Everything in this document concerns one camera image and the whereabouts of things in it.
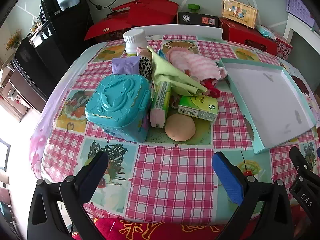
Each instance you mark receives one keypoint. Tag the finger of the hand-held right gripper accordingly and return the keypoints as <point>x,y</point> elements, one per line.
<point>298,160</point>

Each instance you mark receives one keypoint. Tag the red cushion with gold print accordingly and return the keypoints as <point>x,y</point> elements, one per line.
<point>160,230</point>

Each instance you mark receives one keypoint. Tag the green dumbbell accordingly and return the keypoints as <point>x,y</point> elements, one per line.
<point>193,7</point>

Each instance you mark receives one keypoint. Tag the purple mask packet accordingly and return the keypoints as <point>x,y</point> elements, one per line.
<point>125,65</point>

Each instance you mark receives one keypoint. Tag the pale pink scrunchie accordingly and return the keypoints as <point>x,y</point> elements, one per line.
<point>143,51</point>

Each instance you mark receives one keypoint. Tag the white chair back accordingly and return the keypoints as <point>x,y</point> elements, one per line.
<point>180,31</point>

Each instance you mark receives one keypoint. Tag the black cabinet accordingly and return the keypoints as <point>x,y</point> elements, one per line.
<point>50,47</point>

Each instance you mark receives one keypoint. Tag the white shelf unit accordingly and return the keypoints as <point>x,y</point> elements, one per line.
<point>298,22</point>

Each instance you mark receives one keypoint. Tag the pink fluffy towel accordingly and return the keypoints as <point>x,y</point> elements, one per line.
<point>195,62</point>

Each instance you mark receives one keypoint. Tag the teal-edged cardboard tray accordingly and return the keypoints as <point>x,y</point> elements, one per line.
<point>272,100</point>

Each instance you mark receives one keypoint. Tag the purple plastic basket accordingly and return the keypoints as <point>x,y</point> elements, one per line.
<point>300,5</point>

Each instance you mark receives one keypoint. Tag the blue face mask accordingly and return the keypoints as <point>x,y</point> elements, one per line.
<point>161,54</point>

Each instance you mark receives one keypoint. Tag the yellow flower bunch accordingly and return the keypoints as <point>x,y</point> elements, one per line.
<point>13,40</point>

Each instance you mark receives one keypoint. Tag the teal plastic case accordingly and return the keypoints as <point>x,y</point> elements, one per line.
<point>117,107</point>

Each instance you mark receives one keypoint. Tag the leopard print scrunchie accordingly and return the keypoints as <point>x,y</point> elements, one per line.
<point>145,66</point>

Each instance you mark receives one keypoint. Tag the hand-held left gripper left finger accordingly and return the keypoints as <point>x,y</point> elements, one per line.
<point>95,173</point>

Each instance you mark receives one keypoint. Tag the green tissue pack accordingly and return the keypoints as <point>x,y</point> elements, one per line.
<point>161,102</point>
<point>198,107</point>

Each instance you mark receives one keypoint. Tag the red gift box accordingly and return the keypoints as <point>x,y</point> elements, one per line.
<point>150,10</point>

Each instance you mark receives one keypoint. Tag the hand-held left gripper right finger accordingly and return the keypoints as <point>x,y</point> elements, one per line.
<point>228,177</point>

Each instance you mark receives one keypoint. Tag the white plastic bottle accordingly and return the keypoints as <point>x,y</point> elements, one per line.
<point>135,42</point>

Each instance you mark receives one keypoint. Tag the red patterned box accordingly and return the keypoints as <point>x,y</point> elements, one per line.
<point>283,45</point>

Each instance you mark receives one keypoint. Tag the light green cloth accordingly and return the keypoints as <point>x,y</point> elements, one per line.
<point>170,73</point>

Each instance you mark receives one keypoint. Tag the black cardboard box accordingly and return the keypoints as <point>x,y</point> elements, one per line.
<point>197,19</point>

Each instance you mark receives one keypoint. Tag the blue wet wipes pack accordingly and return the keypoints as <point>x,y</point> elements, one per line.
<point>265,31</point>

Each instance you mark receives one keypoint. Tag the red box lid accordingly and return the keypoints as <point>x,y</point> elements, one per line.
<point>107,28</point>

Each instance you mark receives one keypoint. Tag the red and pink scrunchie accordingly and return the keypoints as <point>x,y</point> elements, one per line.
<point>212,87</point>

